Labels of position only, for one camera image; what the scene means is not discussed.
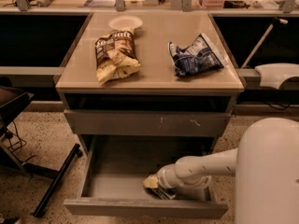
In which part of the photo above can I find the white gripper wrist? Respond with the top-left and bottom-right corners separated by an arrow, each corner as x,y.
143,164 -> 183,189

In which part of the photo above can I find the silver blue redbull can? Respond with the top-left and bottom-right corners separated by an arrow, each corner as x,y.
151,187 -> 177,200

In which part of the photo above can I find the black cart with legs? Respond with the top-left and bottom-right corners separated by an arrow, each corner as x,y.
0,86 -> 82,217

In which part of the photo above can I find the white stick with dark tip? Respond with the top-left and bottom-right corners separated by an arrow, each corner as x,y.
241,17 -> 289,69

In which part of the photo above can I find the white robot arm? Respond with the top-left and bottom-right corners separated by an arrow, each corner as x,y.
143,118 -> 299,224

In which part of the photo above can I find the grey drawer cabinet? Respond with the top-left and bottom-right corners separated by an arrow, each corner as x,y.
56,10 -> 244,151

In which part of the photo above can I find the closed upper drawer front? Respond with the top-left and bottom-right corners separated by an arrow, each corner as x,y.
64,110 -> 231,137

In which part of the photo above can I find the brown salt chip bag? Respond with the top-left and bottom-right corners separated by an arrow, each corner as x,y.
95,28 -> 141,84

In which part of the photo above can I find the open lower drawer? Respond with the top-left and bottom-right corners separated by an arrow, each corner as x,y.
64,135 -> 228,219

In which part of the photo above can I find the white curved chair armrest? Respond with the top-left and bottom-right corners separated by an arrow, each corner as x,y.
255,63 -> 299,90

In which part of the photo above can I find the blue chip bag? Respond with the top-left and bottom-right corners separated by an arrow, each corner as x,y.
168,34 -> 226,77

